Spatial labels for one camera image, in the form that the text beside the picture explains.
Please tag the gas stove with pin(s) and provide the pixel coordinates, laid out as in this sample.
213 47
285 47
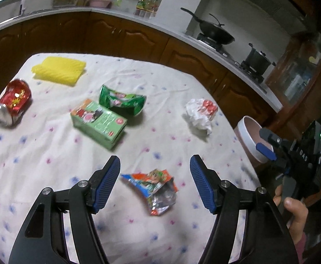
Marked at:
233 56

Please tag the crushed green can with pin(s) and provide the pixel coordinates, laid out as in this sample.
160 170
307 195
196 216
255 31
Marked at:
121 100

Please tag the black wok with lid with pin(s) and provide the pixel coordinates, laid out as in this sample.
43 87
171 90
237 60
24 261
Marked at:
218 34

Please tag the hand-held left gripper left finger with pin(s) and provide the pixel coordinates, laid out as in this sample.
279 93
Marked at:
105 187

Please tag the orange oil bottle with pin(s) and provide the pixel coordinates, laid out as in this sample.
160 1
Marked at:
155 4

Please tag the white kitchen countertop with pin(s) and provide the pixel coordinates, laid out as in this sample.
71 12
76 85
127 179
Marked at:
171 31

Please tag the black stock pot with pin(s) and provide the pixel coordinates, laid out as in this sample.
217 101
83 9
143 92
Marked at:
255 60

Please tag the green drink carton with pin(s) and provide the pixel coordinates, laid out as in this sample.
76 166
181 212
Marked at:
99 121

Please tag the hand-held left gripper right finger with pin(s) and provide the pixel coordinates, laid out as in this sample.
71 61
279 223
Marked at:
203 184

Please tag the person's right hand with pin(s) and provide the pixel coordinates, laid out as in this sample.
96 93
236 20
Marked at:
296 214

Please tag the white floral tablecloth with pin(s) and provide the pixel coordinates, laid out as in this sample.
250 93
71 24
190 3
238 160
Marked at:
53 148

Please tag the yellow sponge cloth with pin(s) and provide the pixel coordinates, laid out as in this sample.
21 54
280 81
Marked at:
58 70

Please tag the crumpled white and red wrapper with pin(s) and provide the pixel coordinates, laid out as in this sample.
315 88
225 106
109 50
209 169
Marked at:
199 112

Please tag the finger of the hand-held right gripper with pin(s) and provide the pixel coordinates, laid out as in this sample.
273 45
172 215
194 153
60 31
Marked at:
266 151
270 136

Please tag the wooden lower cabinets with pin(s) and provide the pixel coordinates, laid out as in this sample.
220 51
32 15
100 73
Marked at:
138 38

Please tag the pink basin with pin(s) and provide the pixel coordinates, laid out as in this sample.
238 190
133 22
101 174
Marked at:
99 2

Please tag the glass door cabinet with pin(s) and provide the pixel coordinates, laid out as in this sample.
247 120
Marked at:
295 79

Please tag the sink faucet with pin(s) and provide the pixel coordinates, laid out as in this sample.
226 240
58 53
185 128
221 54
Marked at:
22 5

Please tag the crushed red can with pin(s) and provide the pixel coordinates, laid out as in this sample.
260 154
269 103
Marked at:
14 96

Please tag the pink trash bin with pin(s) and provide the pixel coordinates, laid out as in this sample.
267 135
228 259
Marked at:
248 137

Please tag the orange and blue snack wrapper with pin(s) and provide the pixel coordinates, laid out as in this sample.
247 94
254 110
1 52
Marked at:
152 184

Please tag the green label drink bottle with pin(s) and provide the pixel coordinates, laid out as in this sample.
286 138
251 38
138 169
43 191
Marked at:
141 3

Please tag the person's right forearm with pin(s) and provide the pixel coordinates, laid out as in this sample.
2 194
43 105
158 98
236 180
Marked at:
300 249

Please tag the row of spice jars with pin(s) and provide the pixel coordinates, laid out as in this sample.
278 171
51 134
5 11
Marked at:
145 13

